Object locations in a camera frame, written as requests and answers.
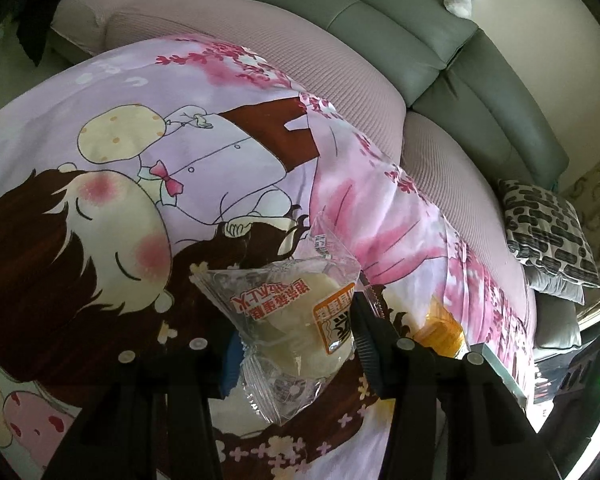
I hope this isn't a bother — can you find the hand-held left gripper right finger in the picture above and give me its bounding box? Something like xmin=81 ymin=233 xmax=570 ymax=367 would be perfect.
xmin=350 ymin=290 xmax=561 ymax=480

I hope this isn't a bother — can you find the grey cushion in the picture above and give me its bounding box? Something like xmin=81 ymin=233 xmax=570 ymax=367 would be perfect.
xmin=522 ymin=265 xmax=589 ymax=307

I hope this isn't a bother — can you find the cream bun clear packet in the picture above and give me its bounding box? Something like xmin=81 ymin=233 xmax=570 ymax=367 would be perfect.
xmin=190 ymin=210 xmax=364 ymax=427

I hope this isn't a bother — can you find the orange snack packet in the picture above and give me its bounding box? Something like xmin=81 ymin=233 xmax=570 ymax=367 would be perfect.
xmin=412 ymin=295 xmax=466 ymax=359

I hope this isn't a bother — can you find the teal shallow box tray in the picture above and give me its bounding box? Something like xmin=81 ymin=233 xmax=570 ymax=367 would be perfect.
xmin=480 ymin=342 xmax=546 ymax=406

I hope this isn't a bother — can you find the grey sofa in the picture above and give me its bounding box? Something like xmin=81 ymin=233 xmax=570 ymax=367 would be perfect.
xmin=50 ymin=0 xmax=584 ymax=352

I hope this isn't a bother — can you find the black white patterned cushion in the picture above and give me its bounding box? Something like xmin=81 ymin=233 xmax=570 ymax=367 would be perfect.
xmin=497 ymin=177 xmax=600 ymax=289

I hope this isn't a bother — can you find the black clothing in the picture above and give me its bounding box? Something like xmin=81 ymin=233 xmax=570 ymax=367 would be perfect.
xmin=15 ymin=0 xmax=176 ymax=67

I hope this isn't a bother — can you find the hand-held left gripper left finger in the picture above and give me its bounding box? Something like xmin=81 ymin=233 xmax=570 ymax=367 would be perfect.
xmin=40 ymin=305 xmax=246 ymax=480

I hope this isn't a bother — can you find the pink sofa seat cover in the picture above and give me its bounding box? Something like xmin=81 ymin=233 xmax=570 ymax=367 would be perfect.
xmin=50 ymin=0 xmax=537 ymax=311

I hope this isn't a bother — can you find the printed cartoon blanket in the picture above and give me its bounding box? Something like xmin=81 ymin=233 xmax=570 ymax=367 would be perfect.
xmin=0 ymin=34 xmax=539 ymax=480

